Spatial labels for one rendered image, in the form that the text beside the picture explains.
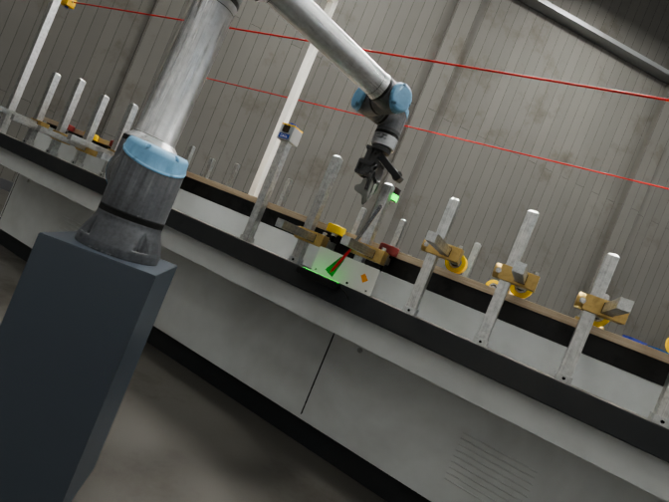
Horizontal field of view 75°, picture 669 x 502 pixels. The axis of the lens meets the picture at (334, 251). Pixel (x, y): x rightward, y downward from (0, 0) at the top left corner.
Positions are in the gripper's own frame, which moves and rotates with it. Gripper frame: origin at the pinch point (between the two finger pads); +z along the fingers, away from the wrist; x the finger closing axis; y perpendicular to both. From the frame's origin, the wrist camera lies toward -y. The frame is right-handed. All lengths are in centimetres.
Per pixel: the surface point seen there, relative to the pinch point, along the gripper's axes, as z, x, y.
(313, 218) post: 12.0, -6.1, 20.8
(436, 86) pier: -239, -405, 151
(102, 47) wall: -101, -181, 483
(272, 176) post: 1.8, -6.2, 46.6
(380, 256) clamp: 16.1, -5.3, -11.5
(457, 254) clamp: 6.1, -5.2, -36.3
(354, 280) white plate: 27.7, -5.4, -5.7
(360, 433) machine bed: 83, -28, -24
